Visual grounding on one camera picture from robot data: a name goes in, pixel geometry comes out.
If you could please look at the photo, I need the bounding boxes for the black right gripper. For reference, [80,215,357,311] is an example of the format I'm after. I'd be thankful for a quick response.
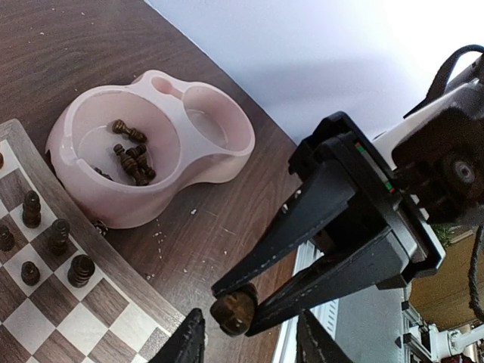
[212,112,445,337]

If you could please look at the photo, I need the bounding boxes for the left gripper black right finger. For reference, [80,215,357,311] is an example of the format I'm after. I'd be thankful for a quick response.
[296,309,352,363]

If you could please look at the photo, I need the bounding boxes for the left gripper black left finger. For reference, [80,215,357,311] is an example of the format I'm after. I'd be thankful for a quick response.
[149,308,206,363]

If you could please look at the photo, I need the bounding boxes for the dark tall chess piece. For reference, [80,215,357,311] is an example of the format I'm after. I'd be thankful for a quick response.
[67,254,95,288]

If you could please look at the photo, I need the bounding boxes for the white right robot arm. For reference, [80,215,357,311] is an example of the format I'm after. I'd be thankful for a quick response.
[210,45,483,337]

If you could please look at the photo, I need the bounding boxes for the wooden chess board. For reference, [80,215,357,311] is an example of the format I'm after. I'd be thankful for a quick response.
[1,119,184,362]

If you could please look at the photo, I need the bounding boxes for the dark chess pieces pile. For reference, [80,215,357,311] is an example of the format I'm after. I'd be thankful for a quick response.
[111,119,157,186]

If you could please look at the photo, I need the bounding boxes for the pink plastic double bowl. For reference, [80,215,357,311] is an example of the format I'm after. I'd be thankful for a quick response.
[45,70,256,229]

